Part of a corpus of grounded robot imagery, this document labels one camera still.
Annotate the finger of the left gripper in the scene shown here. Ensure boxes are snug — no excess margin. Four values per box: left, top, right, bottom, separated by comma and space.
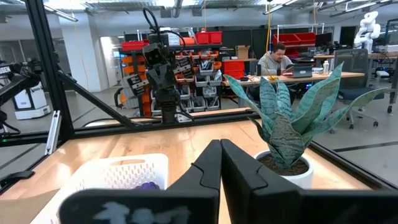
160, 63, 177, 88
149, 67, 165, 91

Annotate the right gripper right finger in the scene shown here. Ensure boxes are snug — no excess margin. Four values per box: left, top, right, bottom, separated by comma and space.
221, 139, 398, 224

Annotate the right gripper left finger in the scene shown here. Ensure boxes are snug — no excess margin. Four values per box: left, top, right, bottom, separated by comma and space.
58, 139, 223, 224

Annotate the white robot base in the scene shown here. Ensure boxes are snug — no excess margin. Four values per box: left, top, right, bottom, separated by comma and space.
12, 81, 52, 121

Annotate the metal shelf with parts bins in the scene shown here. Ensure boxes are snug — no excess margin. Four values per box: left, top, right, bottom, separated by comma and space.
119, 27, 225, 118

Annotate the long red storage bin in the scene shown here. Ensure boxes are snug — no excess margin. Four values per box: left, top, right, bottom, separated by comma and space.
121, 39, 150, 52

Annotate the red drawer stack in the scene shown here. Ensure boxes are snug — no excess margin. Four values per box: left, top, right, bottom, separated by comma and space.
221, 60, 246, 80

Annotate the snake plant in white pot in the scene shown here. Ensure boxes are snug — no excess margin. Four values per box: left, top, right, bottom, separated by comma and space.
223, 61, 389, 190

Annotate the cardboard box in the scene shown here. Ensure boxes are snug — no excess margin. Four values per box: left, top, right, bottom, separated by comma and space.
235, 45, 251, 60

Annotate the white perforated plastic basket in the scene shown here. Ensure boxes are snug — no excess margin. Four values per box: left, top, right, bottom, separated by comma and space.
29, 152, 169, 224

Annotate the person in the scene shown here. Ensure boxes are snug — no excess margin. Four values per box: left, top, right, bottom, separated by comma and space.
257, 42, 295, 76

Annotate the red bin row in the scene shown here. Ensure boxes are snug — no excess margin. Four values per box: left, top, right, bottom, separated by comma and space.
272, 32, 317, 47

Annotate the grey laptop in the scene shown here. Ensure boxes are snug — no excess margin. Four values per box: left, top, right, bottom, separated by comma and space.
292, 65, 313, 78

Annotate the wooden office desk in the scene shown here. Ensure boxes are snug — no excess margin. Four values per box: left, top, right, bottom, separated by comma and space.
221, 71, 365, 108

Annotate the black table clamp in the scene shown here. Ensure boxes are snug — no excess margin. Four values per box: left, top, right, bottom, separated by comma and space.
0, 170, 35, 189

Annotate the grey office chair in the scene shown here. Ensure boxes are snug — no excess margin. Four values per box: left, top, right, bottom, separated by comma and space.
329, 48, 389, 130

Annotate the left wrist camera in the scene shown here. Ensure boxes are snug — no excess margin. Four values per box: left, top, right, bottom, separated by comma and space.
142, 42, 165, 67

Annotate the black camera cable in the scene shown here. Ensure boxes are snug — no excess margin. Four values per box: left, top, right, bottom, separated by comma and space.
142, 6, 187, 47

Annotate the black aluminium table frame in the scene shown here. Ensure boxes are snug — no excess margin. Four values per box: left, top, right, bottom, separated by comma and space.
0, 0, 398, 190

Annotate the silver aluminium bracket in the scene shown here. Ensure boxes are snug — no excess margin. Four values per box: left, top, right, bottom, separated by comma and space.
45, 110, 62, 156

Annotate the yellow hanging cable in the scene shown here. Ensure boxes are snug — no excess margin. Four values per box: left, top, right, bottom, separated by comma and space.
264, 0, 279, 81

